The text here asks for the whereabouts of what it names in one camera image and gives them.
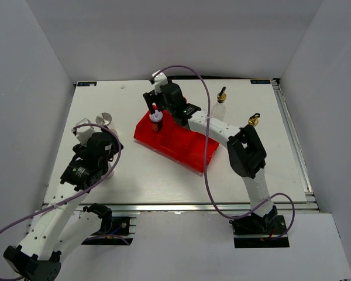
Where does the white-lidded red spice jar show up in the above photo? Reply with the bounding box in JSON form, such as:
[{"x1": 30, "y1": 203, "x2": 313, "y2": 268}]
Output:
[{"x1": 149, "y1": 110, "x2": 163, "y2": 132}]

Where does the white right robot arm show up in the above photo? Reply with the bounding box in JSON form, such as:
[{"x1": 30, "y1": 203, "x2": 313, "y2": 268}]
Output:
[{"x1": 143, "y1": 83, "x2": 277, "y2": 234}]

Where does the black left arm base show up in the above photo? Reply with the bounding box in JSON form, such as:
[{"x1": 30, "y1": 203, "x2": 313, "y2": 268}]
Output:
[{"x1": 82, "y1": 203, "x2": 136, "y2": 246}]

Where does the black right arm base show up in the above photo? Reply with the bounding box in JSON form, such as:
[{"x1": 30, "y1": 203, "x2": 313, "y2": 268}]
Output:
[{"x1": 229, "y1": 215, "x2": 290, "y2": 249}]

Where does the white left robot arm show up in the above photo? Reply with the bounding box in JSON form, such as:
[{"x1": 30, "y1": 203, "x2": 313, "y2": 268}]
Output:
[{"x1": 4, "y1": 132, "x2": 123, "y2": 280}]

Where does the silver-lidded clear jar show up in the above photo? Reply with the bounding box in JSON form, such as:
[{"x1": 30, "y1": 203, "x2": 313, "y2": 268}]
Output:
[{"x1": 95, "y1": 112, "x2": 119, "y2": 138}]

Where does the red plastic organizer bin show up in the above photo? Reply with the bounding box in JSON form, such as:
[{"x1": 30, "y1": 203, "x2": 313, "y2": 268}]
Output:
[{"x1": 133, "y1": 111, "x2": 205, "y2": 173}]

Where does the gold-spout bottle with dark sauce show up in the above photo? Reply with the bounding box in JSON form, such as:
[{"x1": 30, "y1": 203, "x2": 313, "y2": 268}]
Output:
[{"x1": 211, "y1": 87, "x2": 226, "y2": 121}]

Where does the blue label sticker left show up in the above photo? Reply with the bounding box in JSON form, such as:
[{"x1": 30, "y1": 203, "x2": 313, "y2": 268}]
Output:
[{"x1": 77, "y1": 81, "x2": 97, "y2": 87}]

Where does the blue label sticker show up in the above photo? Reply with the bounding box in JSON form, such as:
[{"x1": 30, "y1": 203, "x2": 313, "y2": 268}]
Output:
[
  {"x1": 77, "y1": 81, "x2": 97, "y2": 87},
  {"x1": 250, "y1": 79, "x2": 271, "y2": 85}
]

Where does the blue label sticker right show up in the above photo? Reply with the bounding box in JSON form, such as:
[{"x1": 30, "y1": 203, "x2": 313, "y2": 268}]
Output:
[{"x1": 250, "y1": 79, "x2": 271, "y2": 85}]

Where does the gold-spout clear oil bottle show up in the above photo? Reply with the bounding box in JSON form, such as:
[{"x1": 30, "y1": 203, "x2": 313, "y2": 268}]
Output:
[{"x1": 248, "y1": 113, "x2": 261, "y2": 127}]

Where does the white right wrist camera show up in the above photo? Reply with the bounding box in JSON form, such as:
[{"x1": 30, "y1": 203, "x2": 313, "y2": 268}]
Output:
[{"x1": 149, "y1": 71, "x2": 168, "y2": 94}]

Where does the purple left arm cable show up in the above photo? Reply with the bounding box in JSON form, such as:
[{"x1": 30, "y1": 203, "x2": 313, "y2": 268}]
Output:
[{"x1": 0, "y1": 123, "x2": 124, "y2": 279}]

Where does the aluminium table frame rail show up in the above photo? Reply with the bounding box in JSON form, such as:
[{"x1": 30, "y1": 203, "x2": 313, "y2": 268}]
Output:
[{"x1": 271, "y1": 78, "x2": 319, "y2": 212}]

